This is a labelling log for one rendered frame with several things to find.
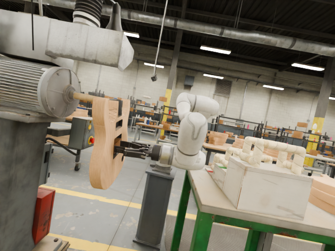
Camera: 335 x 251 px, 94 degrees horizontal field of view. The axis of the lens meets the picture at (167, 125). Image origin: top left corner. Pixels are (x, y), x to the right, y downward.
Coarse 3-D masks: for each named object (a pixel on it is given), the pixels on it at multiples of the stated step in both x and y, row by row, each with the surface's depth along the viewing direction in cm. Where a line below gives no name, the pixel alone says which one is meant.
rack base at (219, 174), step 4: (216, 164) 86; (220, 164) 87; (216, 168) 85; (220, 168) 80; (216, 172) 84; (220, 172) 79; (224, 172) 75; (212, 176) 89; (216, 176) 83; (220, 176) 78; (224, 176) 74; (216, 180) 82; (220, 180) 78; (220, 184) 77; (220, 188) 76
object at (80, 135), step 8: (72, 120) 98; (80, 120) 98; (88, 120) 100; (72, 128) 99; (80, 128) 98; (88, 128) 100; (72, 136) 99; (80, 136) 99; (88, 136) 103; (72, 144) 99; (80, 144) 99; (88, 144) 105; (72, 152) 102
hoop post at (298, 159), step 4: (304, 152) 60; (296, 156) 61; (300, 156) 60; (304, 156) 60; (296, 160) 61; (300, 160) 60; (292, 164) 62; (296, 164) 61; (300, 164) 60; (292, 168) 62; (296, 168) 61; (300, 168) 60; (292, 172) 61; (296, 172) 60; (300, 172) 60
